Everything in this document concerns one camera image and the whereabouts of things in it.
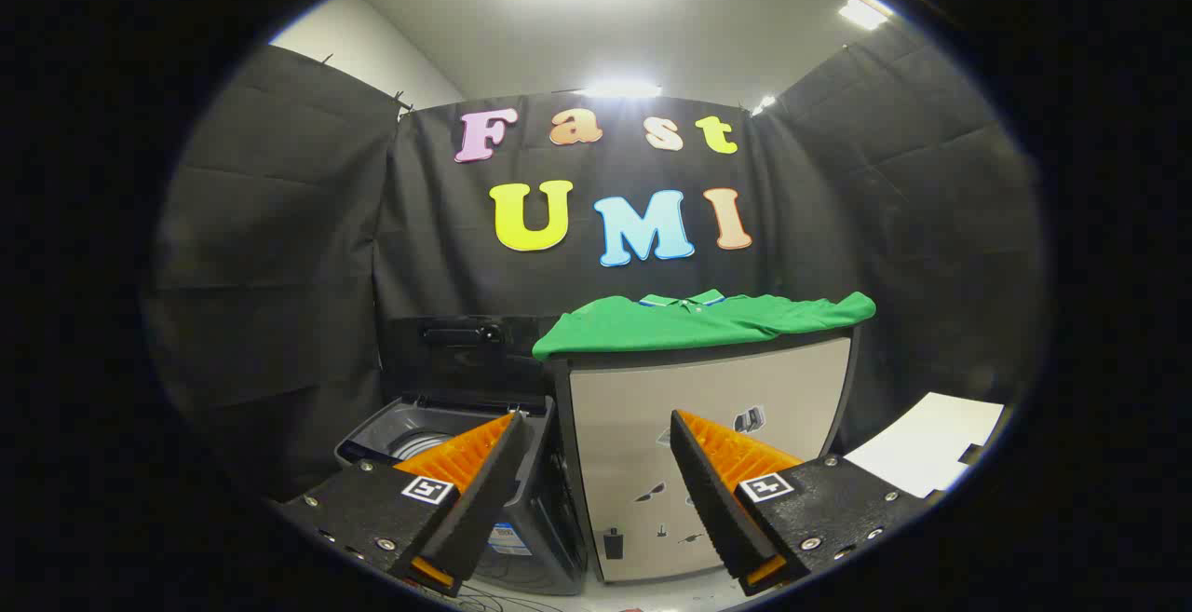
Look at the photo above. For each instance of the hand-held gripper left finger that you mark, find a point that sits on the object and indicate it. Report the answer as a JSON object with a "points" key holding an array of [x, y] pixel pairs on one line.
{"points": [[484, 491]]}

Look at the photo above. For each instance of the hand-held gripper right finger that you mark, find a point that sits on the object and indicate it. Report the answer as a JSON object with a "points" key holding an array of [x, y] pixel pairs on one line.
{"points": [[712, 491]]}

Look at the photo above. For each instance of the dark grey washing machine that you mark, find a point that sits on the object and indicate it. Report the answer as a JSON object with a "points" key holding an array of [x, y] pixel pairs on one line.
{"points": [[549, 537]]}

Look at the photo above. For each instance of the green polo shirt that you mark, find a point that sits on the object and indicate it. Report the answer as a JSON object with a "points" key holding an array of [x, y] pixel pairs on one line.
{"points": [[670, 328]]}

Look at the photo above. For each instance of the beige cabinet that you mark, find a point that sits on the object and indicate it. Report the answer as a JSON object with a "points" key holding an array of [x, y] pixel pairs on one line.
{"points": [[615, 407]]}

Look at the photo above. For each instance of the white paper sheet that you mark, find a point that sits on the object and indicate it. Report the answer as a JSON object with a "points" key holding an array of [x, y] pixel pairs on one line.
{"points": [[931, 444]]}

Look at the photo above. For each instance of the black backdrop cloth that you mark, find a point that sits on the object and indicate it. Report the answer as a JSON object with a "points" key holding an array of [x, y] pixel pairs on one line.
{"points": [[279, 267]]}

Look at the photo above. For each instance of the small ceiling light panel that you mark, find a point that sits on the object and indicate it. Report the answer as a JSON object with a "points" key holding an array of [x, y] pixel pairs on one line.
{"points": [[764, 105], [864, 13], [620, 90]]}

